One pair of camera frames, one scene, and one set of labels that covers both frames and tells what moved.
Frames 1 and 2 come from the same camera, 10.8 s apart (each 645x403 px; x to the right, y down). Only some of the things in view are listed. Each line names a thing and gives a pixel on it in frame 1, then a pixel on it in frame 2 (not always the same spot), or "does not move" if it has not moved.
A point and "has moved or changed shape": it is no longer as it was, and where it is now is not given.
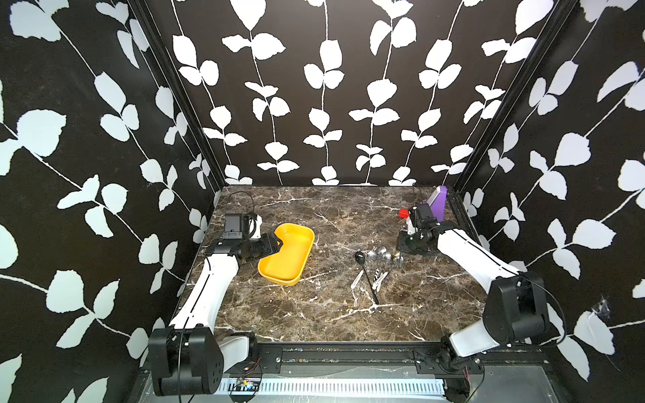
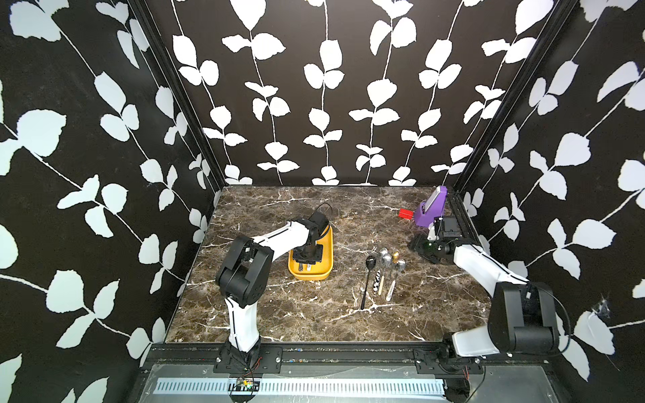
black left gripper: x=269 y=244 → x=317 y=257
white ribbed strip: x=339 y=388 does not move
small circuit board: x=245 y=384 does not move
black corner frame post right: x=560 y=11 does not move
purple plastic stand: x=437 y=202 does not move
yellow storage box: x=285 y=267 has moved or changed shape
